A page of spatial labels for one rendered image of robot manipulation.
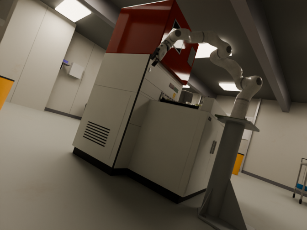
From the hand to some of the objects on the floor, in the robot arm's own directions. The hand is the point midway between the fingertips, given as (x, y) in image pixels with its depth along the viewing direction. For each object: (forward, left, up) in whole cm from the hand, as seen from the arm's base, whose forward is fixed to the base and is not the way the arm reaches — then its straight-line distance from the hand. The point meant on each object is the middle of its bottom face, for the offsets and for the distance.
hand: (152, 61), depth 135 cm
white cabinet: (-6, -97, -99) cm, 139 cm away
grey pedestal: (-67, -72, -98) cm, 139 cm away
